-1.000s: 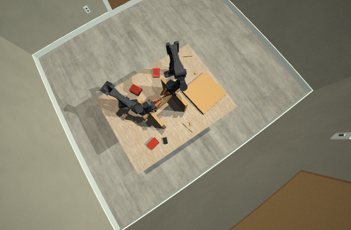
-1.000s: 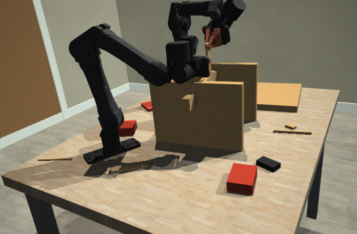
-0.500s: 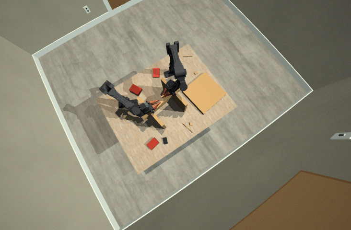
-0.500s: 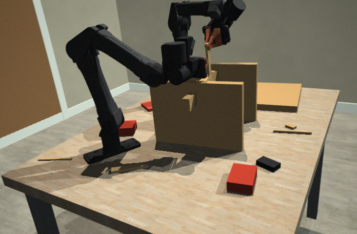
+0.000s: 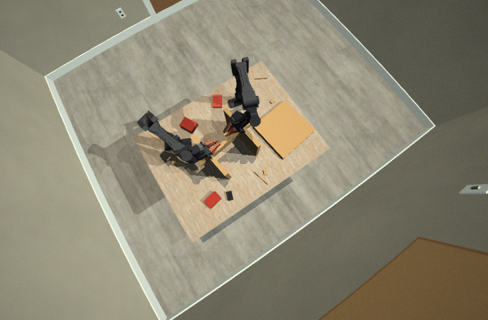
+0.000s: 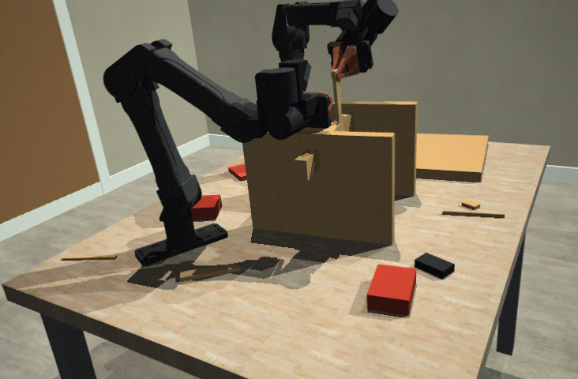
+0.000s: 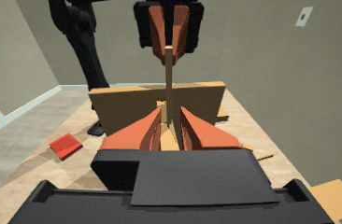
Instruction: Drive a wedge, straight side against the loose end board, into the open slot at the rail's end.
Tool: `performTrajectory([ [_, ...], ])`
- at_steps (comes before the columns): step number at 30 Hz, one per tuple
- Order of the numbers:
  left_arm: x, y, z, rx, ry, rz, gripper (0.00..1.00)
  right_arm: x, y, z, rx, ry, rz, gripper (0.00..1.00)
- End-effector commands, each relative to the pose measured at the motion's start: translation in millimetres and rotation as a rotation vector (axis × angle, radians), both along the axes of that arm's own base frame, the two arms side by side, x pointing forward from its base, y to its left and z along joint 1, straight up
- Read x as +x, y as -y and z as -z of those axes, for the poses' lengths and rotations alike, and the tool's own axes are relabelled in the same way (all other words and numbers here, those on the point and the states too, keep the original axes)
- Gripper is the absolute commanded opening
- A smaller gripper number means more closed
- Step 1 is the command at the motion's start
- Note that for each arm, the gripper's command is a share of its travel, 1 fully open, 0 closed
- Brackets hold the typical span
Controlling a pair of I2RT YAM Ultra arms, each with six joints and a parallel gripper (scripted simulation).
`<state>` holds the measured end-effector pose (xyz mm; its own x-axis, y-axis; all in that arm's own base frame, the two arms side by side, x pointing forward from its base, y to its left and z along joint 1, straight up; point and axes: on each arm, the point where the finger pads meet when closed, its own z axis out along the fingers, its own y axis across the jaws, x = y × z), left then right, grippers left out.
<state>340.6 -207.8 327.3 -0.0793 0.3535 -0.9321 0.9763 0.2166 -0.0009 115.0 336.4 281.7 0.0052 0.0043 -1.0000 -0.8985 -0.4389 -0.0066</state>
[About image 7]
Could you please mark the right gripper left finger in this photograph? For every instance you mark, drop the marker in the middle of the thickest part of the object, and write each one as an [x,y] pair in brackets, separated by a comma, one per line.
[141,134]

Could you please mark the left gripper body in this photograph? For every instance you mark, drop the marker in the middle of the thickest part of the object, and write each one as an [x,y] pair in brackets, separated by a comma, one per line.
[143,23]

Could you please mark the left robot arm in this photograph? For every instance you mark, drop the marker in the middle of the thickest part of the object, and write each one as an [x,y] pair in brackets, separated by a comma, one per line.
[78,23]

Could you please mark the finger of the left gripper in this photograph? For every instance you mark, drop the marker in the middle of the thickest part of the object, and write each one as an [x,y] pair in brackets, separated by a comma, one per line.
[156,18]
[180,23]

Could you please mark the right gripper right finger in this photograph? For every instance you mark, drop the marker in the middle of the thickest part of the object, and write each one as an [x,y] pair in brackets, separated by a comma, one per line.
[204,135]

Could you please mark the tan flat board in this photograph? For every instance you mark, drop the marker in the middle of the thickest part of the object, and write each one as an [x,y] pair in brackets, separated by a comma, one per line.
[223,115]

